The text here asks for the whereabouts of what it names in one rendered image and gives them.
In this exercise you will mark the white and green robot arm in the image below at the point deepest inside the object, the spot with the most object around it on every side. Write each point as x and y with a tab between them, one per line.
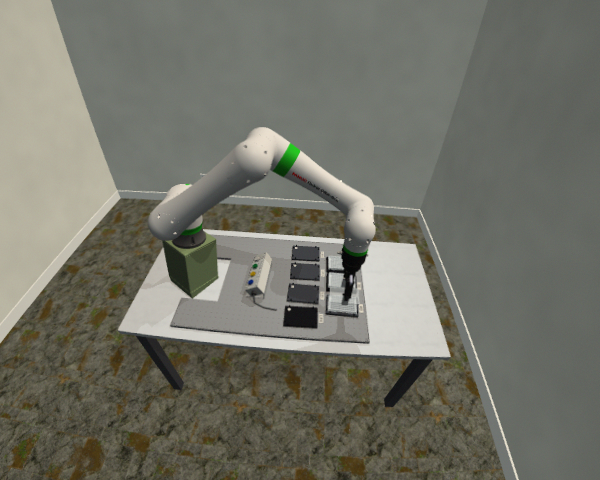
178	216

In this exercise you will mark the cream button panel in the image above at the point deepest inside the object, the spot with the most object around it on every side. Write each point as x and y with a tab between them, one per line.
257	283

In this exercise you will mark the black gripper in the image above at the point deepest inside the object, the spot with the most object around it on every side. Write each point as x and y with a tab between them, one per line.
347	281

